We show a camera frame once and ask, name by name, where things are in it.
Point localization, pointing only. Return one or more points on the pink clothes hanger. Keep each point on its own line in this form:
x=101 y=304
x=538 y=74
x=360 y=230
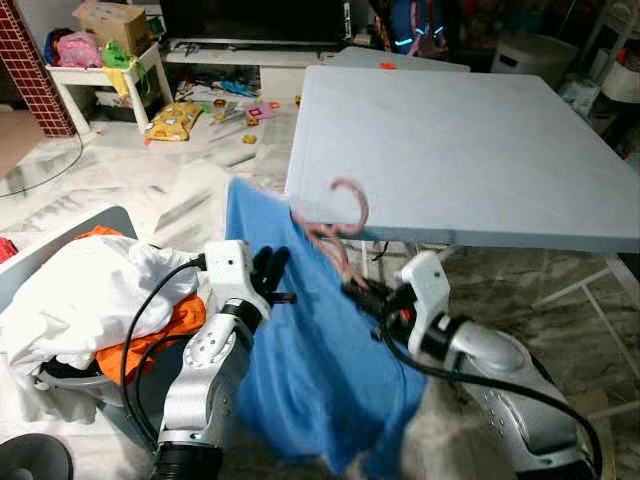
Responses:
x=363 y=207

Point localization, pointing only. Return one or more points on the white shirt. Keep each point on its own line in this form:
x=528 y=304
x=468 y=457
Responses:
x=80 y=290

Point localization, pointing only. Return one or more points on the orange garment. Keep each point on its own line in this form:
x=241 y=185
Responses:
x=170 y=325

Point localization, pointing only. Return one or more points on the pink toy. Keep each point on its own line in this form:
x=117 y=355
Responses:
x=258 y=112

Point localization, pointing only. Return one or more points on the large pale grey folding table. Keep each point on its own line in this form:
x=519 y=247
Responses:
x=460 y=150

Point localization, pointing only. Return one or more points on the yellow toy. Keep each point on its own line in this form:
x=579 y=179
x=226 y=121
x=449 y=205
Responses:
x=175 y=122

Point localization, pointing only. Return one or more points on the white television bench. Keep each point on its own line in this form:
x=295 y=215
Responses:
x=250 y=60

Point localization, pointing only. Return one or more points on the pale blue child chair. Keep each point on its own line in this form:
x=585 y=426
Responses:
x=40 y=250

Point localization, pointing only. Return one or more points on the small orange block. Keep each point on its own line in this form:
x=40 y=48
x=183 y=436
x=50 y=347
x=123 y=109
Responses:
x=388 y=66

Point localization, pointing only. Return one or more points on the black television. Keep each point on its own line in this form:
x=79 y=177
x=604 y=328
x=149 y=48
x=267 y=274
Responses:
x=250 y=18

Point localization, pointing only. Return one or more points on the green toy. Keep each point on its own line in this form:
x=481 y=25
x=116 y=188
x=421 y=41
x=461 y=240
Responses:
x=118 y=55

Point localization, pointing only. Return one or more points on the white side table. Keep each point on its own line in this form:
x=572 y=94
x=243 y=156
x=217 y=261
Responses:
x=90 y=73

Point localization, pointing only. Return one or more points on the dark blue backpack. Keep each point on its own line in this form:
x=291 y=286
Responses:
x=418 y=25

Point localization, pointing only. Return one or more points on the pale grey waste bin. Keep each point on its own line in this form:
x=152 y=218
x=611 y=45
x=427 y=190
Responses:
x=530 y=62

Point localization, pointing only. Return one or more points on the pink bag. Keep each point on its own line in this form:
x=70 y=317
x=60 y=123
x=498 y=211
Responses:
x=78 y=50

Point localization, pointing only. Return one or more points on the cardboard box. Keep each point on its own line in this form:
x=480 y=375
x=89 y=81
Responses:
x=112 y=25

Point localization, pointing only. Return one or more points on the black round stand base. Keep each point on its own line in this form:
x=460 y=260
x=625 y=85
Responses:
x=30 y=460

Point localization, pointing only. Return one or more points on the white trolley cart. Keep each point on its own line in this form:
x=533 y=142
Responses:
x=622 y=85

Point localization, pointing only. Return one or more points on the red brick pattern pillar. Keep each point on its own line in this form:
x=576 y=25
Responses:
x=35 y=70

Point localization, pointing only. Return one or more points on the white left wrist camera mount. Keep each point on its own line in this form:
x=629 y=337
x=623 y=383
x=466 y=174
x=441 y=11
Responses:
x=228 y=270

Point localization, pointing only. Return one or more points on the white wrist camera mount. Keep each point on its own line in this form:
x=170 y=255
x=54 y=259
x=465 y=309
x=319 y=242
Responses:
x=228 y=270
x=425 y=285

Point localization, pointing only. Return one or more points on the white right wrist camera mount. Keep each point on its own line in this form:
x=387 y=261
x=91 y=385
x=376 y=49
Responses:
x=425 y=285

